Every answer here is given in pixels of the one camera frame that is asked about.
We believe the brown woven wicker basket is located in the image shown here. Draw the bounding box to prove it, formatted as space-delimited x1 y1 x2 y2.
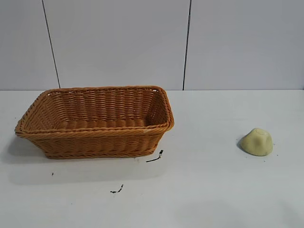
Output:
15 85 175 160

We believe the pale yellow egg yolk pastry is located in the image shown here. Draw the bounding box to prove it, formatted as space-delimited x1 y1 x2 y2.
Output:
238 128 274 157

